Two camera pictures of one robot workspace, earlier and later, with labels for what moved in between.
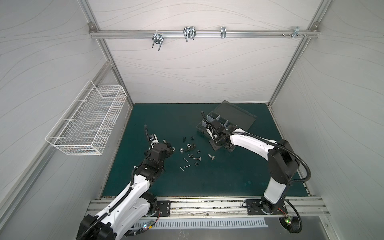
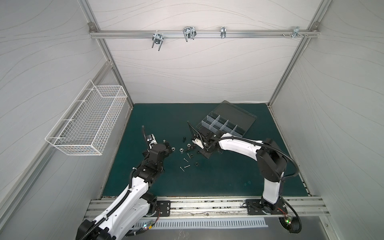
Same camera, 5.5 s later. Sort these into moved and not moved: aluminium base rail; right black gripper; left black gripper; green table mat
Moved: right black gripper
Not moved: aluminium base rail; green table mat; left black gripper
